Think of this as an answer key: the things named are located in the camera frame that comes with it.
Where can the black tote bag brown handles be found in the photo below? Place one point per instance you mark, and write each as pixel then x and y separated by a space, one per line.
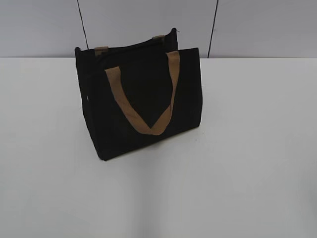
pixel 138 95

